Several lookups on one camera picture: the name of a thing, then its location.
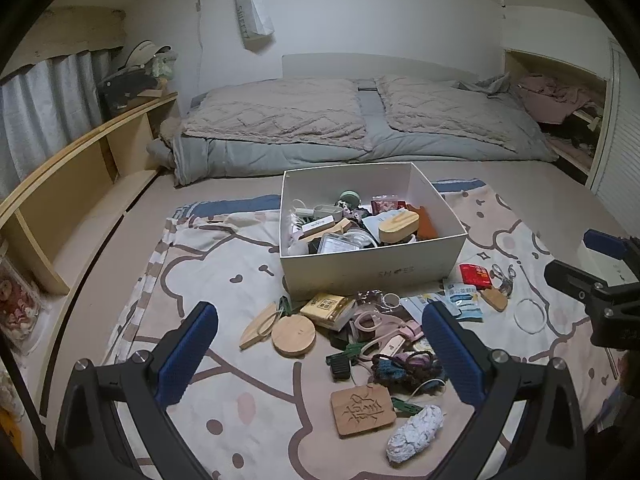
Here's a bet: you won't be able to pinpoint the white hanging bag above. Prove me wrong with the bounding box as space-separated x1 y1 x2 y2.
235 0 276 52

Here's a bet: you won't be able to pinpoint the blue white medicine sachet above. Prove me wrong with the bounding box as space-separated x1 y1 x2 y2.
444 282 485 322

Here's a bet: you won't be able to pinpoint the white cable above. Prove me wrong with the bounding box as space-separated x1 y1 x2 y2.
410 377 448 398

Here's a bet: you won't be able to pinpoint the dark green clip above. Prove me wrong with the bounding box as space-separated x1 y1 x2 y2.
326 345 363 382

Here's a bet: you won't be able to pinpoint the dark knitted piece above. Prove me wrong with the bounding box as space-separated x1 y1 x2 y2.
370 351 447 392

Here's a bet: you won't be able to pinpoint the light wooden board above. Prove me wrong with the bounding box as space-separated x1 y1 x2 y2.
300 217 351 241

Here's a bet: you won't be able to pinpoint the yellow printed small box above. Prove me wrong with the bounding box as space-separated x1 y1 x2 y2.
300 292 358 331

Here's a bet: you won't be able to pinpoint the pink clothes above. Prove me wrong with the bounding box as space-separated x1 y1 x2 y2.
515 74 606 126

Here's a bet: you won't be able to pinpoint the beige mattress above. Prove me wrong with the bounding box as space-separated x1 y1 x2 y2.
37 157 640 480

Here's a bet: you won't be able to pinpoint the person's right forearm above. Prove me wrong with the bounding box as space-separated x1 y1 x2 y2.
617 350 640 411

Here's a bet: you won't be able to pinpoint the wooden shelf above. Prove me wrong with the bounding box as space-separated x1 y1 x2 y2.
0 91 180 296

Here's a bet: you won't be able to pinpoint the grey quilt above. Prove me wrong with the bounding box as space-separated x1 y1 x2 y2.
147 77 558 188

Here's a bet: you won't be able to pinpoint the carved wooden tag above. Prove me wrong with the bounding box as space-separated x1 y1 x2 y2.
330 384 397 440

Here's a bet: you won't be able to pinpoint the clear plastic ring holder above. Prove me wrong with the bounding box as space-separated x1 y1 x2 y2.
357 290 401 313

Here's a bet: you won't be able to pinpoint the printed blanket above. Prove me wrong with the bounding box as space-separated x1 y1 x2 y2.
102 177 621 480

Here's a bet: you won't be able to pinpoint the light blue medicine packet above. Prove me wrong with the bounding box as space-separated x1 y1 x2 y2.
361 212 396 235

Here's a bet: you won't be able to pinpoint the beige fleece blanket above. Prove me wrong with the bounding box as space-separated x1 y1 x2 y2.
375 75 543 153

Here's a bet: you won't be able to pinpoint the pink printed bag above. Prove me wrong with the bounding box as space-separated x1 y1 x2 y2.
0 255 41 356

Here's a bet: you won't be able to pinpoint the grey crumpled cloth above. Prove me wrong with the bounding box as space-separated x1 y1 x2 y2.
475 74 511 96

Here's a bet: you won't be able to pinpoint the pale blue packet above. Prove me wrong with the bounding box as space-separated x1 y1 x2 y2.
400 294 441 323

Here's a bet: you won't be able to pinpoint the white shoe box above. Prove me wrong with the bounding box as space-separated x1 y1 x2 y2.
279 161 469 302

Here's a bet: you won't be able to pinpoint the red printed packet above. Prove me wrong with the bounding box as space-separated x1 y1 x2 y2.
370 196 408 216

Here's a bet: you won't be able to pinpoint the rounded wooden block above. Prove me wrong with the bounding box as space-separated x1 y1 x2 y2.
377 210 420 246

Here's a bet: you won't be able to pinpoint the thin white ring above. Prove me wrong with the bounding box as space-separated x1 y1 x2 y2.
514 297 547 333

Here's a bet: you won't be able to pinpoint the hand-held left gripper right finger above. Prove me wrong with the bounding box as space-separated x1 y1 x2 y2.
421 301 586 480

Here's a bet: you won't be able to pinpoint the boat shaped wooden piece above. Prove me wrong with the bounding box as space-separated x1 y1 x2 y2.
239 302 281 351

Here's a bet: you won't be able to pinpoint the clear plastic box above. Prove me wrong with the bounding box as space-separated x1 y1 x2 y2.
317 232 371 256

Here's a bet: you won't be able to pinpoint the dark plush toy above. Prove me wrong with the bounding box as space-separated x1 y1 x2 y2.
97 70 161 111

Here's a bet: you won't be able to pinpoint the pink handle tool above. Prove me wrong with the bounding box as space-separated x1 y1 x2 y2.
372 332 416 361

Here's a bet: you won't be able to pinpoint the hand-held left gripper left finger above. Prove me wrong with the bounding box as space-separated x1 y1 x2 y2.
55 301 220 480

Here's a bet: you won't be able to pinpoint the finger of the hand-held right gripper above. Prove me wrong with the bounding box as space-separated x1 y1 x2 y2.
584 229 628 261
544 259 608 306

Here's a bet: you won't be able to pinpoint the small wooden block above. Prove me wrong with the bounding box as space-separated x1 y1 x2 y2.
479 287 508 312

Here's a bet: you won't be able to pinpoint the red sachet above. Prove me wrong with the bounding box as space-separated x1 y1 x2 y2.
459 262 493 291

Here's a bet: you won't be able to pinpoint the white charger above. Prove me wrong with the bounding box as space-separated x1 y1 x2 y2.
290 200 316 226

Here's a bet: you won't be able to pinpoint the wooden wall alcove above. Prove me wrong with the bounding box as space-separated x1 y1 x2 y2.
502 49 611 186

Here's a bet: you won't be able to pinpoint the white cap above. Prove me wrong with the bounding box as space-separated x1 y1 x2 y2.
120 40 173 68

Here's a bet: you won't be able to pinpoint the green plush toy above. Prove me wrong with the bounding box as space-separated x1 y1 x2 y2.
150 55 176 81

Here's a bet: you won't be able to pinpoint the round wooden disc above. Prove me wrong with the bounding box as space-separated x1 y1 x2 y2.
271 314 317 359

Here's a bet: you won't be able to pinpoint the grey curtain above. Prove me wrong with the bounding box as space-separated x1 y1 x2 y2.
0 47 113 201

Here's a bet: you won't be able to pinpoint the white louvre door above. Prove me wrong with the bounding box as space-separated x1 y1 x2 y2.
587 40 640 241

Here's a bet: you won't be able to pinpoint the grey pillow left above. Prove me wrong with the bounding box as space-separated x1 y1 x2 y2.
182 78 371 151

